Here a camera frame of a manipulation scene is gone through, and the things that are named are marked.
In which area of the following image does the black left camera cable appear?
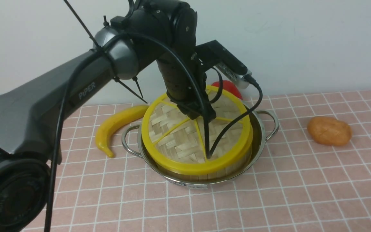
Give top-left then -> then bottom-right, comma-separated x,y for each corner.
205,66 -> 264,160

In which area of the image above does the orange brown potato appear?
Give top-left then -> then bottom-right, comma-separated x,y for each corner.
307,116 -> 352,147

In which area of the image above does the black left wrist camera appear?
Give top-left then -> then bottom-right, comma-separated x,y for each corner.
195,40 -> 252,89

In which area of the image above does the yellow plastic banana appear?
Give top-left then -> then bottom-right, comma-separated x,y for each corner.
95,105 -> 149,158

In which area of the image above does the yellow bamboo steamer lid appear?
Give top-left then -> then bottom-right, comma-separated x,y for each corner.
141,85 -> 254,176

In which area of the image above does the yellow bamboo steamer basket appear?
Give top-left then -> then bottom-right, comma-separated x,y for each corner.
144,141 -> 253,182

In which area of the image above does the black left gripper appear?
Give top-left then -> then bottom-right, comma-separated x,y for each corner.
156,55 -> 217,120

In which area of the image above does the red bell pepper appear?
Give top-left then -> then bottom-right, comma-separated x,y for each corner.
211,80 -> 243,100

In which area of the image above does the stainless steel pot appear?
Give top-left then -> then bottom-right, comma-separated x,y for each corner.
122,110 -> 279,189

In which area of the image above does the pink checkered tablecloth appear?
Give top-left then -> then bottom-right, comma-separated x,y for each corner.
51,91 -> 371,232

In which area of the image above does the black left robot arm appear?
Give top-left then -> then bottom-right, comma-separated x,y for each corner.
0,0 -> 215,232

